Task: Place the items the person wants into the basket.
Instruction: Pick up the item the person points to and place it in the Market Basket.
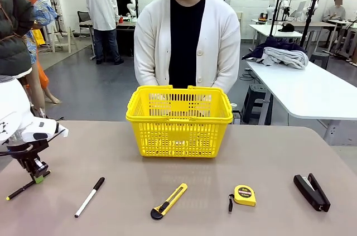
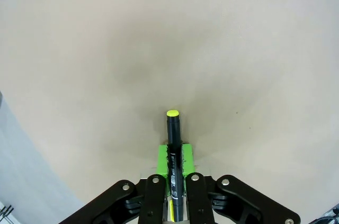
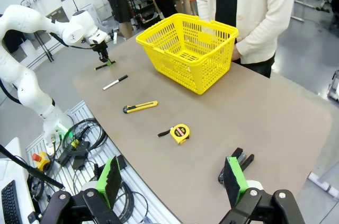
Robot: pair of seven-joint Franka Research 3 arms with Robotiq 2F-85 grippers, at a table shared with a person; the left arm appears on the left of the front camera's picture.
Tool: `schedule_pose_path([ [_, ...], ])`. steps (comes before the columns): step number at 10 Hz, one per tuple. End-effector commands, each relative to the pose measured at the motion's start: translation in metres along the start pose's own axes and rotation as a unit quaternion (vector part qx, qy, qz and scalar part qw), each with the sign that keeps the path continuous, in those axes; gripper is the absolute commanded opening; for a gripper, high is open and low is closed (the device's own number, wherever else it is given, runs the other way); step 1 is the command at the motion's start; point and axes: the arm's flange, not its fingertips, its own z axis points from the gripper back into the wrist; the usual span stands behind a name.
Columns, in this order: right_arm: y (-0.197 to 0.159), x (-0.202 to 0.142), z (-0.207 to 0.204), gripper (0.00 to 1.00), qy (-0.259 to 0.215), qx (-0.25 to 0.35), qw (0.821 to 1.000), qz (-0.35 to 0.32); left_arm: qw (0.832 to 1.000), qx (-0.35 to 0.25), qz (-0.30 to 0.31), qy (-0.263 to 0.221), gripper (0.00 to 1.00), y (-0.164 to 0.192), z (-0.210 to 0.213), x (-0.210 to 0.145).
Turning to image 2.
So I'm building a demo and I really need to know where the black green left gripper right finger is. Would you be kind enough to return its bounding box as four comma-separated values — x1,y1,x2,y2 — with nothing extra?
181,143,301,224

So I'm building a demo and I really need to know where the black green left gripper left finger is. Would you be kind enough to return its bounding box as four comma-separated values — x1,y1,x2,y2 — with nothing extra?
59,143,170,224

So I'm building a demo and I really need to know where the black marker with green ends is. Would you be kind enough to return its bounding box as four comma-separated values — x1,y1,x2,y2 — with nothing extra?
166,109,184,223

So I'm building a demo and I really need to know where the grey cable bundle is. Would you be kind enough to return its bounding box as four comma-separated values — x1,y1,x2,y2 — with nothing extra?
314,202,339,224

